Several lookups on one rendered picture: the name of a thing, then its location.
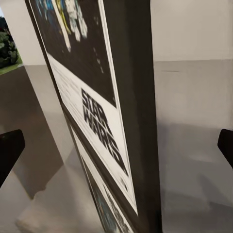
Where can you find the poster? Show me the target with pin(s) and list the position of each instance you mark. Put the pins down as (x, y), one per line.
(100, 58)

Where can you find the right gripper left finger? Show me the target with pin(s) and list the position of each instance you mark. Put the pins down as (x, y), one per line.
(12, 145)

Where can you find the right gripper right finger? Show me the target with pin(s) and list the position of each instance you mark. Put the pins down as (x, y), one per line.
(225, 144)

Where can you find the fixed window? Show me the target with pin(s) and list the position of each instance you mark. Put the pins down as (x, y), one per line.
(9, 56)

